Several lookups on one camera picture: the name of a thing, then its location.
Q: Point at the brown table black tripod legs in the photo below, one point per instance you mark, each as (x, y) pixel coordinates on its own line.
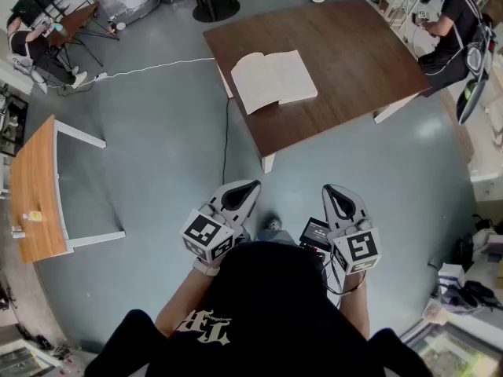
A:
(78, 18)

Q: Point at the person's black printed t-shirt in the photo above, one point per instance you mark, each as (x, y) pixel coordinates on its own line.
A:
(267, 289)

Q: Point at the thick paperback book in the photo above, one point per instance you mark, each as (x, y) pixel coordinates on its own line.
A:
(271, 77)

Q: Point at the small yellow label bottle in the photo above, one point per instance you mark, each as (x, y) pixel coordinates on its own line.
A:
(33, 215)

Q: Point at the person's right forearm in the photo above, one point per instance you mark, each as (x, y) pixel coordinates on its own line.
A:
(355, 312)

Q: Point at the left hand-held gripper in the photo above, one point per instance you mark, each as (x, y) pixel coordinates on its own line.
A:
(206, 236)

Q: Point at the light wooden desk white frame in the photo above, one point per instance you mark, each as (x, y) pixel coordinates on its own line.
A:
(37, 195)

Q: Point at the white power strip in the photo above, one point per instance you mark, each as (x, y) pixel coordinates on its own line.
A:
(101, 76)

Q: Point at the person's blue jeans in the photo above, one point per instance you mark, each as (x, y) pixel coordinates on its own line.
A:
(275, 237)

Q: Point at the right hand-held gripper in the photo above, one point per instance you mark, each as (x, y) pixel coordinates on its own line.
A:
(359, 249)

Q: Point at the black waist-worn device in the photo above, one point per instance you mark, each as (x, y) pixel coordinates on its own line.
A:
(314, 234)

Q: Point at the black bag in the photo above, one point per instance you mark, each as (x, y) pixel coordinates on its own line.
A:
(475, 293)

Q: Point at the person's grey perforated shoe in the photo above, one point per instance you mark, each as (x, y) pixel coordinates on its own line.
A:
(274, 224)

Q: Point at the small clear bottle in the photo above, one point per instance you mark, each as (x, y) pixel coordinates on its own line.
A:
(17, 232)

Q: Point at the dark wooden table white legs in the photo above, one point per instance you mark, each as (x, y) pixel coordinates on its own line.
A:
(353, 61)

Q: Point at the white box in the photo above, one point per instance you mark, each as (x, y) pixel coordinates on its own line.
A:
(450, 273)

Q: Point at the person's left forearm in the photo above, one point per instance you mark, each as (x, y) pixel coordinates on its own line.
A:
(184, 304)

